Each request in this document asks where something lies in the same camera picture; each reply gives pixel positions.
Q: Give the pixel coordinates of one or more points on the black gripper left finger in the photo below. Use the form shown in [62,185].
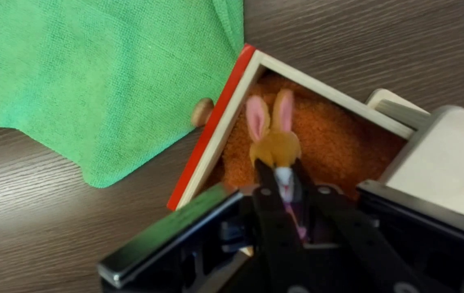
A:
[281,213]

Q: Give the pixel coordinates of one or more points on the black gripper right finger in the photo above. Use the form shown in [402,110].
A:
[320,208]

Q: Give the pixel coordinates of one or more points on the orange bunny plush toy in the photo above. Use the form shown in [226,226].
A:
[275,146]

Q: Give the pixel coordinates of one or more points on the wooden drawer box orange front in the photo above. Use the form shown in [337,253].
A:
[342,141]

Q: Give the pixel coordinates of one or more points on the brown wooden desk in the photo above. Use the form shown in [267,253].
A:
[53,229]

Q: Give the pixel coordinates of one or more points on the green cloth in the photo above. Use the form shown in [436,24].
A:
[110,84]

